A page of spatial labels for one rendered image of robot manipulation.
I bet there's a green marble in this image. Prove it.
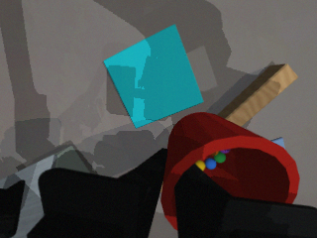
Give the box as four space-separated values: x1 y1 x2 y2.
213 152 226 163

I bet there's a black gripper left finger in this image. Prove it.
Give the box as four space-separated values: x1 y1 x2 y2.
38 148 167 238

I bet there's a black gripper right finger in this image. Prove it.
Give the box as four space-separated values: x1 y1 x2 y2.
174 164 317 238

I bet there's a dark red cup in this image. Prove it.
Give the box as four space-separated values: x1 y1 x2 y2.
160 112 300 231

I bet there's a blue marble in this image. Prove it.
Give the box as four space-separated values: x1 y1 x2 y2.
204 159 216 170

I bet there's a tan wooden flat bar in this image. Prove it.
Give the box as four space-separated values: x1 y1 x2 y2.
217 63 298 127

